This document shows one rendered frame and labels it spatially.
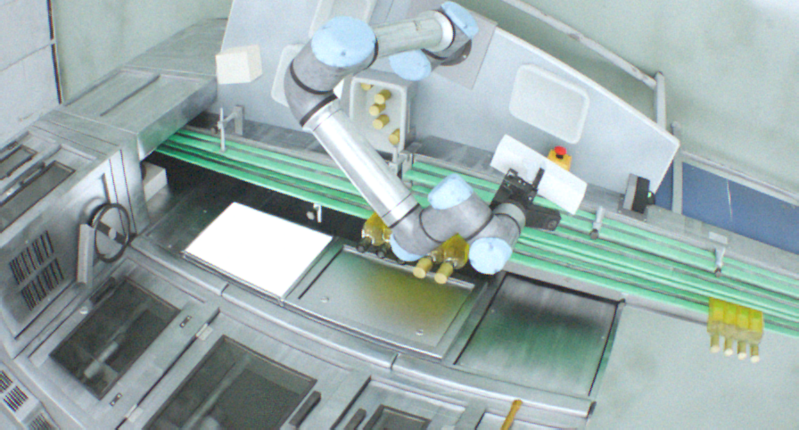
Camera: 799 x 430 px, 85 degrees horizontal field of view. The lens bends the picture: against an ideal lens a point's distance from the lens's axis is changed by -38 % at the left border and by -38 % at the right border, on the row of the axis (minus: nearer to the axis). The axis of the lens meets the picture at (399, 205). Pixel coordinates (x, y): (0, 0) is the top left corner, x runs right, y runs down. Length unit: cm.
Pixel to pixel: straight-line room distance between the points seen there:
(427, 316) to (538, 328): 32
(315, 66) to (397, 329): 78
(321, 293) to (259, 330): 23
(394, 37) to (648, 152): 84
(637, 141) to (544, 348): 65
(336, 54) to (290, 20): 88
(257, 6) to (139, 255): 96
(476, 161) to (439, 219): 64
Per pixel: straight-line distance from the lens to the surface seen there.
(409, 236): 133
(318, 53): 125
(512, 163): 153
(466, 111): 193
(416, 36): 145
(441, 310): 181
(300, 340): 175
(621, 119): 180
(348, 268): 193
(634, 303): 198
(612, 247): 182
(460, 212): 124
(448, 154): 191
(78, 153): 213
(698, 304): 190
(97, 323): 195
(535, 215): 141
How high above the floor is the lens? 240
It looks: 49 degrees down
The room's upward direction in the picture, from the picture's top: 140 degrees counter-clockwise
